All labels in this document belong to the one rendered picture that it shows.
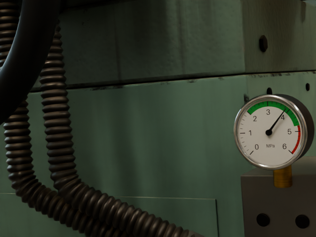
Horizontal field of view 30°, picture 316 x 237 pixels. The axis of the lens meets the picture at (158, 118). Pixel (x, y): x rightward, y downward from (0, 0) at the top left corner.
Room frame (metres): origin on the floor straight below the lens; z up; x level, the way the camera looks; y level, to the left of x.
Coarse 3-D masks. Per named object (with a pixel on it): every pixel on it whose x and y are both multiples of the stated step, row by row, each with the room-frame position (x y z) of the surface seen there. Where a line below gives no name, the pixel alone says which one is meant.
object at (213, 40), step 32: (128, 0) 0.62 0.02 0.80; (160, 0) 0.60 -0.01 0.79; (192, 0) 0.58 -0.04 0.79; (224, 0) 0.57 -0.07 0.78; (256, 0) 0.60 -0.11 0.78; (288, 0) 0.69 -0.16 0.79; (64, 32) 0.66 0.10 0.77; (96, 32) 0.64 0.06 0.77; (128, 32) 0.62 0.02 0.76; (160, 32) 0.60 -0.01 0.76; (192, 32) 0.58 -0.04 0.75; (224, 32) 0.57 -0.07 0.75; (256, 32) 0.59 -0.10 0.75; (288, 32) 0.69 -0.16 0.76; (96, 64) 0.64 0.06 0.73; (128, 64) 0.62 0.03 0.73; (160, 64) 0.60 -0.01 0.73; (192, 64) 0.58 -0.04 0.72; (224, 64) 0.57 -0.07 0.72; (256, 64) 0.58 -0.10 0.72; (288, 64) 0.68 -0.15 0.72
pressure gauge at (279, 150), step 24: (264, 96) 0.48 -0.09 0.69; (288, 96) 0.49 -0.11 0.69; (240, 120) 0.50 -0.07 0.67; (264, 120) 0.49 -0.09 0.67; (288, 120) 0.48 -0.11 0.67; (312, 120) 0.49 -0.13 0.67; (240, 144) 0.50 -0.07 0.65; (264, 144) 0.49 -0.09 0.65; (288, 144) 0.48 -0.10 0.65; (264, 168) 0.48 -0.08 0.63; (288, 168) 0.50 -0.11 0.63
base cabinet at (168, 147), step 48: (96, 96) 0.64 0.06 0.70; (144, 96) 0.61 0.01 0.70; (192, 96) 0.59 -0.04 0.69; (240, 96) 0.56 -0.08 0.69; (0, 144) 0.71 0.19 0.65; (96, 144) 0.65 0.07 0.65; (144, 144) 0.62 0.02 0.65; (192, 144) 0.59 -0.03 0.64; (0, 192) 0.72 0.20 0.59; (144, 192) 0.62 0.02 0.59; (192, 192) 0.59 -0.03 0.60; (240, 192) 0.56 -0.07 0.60
